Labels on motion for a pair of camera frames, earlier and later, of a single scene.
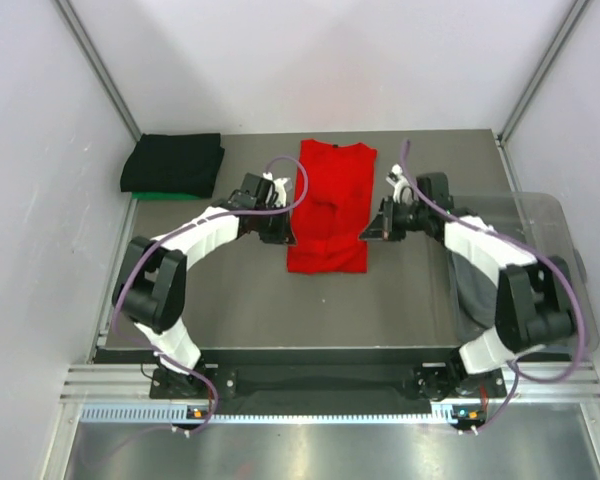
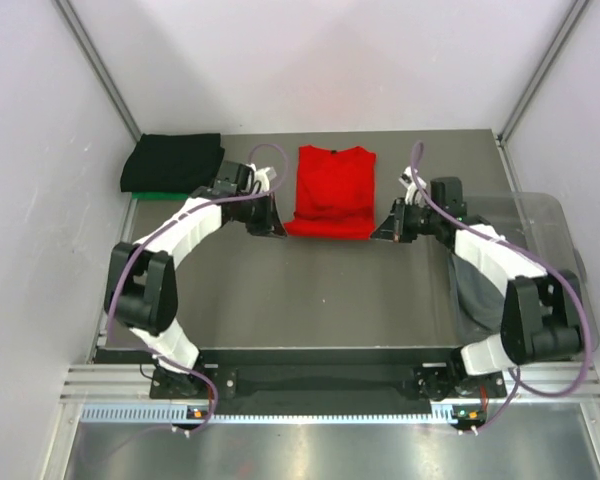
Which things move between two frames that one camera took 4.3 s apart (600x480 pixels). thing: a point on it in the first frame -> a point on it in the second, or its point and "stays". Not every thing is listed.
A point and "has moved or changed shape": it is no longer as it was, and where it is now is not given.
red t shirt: x=328 y=224 has moved or changed shape
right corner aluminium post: x=541 y=68 stays
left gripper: x=283 y=234 -> x=269 y=223
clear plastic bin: x=541 y=225 stays
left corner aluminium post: x=67 y=9 stays
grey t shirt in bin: x=476 y=297 stays
